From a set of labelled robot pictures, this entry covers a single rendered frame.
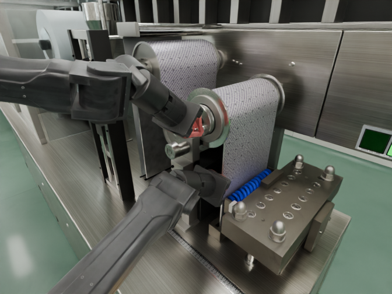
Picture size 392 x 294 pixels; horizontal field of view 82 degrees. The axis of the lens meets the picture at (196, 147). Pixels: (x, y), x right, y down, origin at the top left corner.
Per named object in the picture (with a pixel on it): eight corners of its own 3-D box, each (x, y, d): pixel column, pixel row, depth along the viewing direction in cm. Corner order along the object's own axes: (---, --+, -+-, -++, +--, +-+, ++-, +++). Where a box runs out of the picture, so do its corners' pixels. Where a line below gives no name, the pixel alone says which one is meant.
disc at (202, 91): (183, 134, 63) (185, 80, 55) (184, 133, 63) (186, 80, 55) (224, 157, 54) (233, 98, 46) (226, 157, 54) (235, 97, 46)
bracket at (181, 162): (173, 225, 70) (167, 136, 56) (188, 214, 74) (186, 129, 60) (184, 234, 67) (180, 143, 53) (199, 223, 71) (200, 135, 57)
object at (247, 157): (219, 204, 62) (223, 144, 53) (264, 170, 76) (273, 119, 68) (220, 205, 62) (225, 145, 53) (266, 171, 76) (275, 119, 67)
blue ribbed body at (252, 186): (224, 205, 63) (224, 195, 61) (265, 174, 76) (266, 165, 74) (234, 211, 60) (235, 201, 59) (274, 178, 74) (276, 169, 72)
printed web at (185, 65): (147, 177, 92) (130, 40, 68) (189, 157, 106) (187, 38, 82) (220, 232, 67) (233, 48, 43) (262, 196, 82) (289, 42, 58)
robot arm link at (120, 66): (90, 126, 34) (90, 70, 29) (73, 91, 41) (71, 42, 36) (161, 120, 41) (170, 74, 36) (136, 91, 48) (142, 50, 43)
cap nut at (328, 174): (318, 177, 70) (322, 165, 68) (323, 172, 73) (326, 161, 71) (331, 182, 68) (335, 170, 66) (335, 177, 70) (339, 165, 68)
